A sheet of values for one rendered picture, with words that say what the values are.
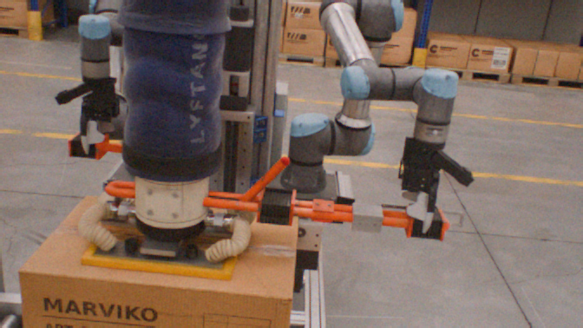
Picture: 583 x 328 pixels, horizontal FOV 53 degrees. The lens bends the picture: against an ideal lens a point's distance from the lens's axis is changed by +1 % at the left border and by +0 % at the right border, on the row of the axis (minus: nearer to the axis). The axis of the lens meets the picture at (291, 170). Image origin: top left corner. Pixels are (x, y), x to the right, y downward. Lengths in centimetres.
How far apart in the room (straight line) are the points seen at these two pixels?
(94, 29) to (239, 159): 66
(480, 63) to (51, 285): 798
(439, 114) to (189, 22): 55
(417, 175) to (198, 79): 52
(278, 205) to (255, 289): 19
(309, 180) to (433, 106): 67
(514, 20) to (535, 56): 132
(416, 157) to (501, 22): 896
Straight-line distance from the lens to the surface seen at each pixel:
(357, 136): 184
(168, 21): 119
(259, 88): 196
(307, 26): 839
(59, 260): 144
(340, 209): 140
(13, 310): 219
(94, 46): 161
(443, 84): 128
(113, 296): 137
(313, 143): 181
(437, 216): 140
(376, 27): 169
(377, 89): 133
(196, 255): 137
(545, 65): 922
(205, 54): 123
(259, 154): 204
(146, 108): 126
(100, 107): 165
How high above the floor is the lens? 181
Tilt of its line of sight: 23 degrees down
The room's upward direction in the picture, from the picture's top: 6 degrees clockwise
